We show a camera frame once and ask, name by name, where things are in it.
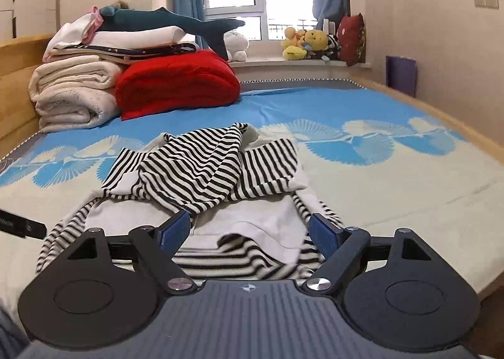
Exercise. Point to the dark starry folded blanket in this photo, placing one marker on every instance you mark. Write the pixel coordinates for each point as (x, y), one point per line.
(130, 51)

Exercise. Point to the pink and white cloth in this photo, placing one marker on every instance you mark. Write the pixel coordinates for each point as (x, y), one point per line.
(71, 38)

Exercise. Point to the person's blue clothing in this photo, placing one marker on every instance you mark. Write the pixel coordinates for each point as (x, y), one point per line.
(10, 335)

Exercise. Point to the red cushion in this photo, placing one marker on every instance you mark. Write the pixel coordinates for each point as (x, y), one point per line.
(351, 40)

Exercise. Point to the black white striped garment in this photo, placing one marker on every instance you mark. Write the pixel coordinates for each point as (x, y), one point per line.
(204, 170)

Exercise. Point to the white window sill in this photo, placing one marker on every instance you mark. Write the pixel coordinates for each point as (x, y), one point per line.
(299, 67)

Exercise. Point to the speckled white folded blanket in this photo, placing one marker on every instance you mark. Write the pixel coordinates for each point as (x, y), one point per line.
(75, 109)

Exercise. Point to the yellow duck plush toy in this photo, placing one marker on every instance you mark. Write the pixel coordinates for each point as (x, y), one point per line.
(293, 47)

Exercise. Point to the wooden bed side rail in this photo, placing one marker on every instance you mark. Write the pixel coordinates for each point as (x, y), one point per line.
(464, 126)

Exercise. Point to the yellow round-faced plush toy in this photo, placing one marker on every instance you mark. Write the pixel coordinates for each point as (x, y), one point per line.
(317, 42)

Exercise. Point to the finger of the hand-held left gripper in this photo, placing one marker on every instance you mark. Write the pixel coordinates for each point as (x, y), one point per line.
(23, 227)

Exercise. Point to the red folded blanket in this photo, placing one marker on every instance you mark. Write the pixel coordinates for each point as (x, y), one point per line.
(177, 83)

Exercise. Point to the dark blue shark plush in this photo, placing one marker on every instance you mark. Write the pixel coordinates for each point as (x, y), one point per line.
(157, 20)

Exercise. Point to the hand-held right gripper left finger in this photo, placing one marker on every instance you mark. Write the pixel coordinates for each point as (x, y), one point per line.
(173, 233)

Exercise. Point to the wooden headboard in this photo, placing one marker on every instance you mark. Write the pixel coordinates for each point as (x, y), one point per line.
(15, 83)

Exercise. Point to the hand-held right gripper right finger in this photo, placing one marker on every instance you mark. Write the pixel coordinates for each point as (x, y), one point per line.
(325, 237)

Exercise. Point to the blue patterned bedsheet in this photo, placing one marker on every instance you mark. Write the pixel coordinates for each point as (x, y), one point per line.
(374, 193)

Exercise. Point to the white folded cloth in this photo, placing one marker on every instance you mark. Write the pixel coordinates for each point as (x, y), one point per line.
(145, 36)

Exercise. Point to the cream folded blanket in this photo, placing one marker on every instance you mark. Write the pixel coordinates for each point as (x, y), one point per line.
(75, 73)

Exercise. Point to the black white striped plush toy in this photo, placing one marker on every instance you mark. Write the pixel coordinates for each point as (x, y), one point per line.
(333, 45)

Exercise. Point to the purple box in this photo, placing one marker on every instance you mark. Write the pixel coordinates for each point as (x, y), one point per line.
(401, 75)

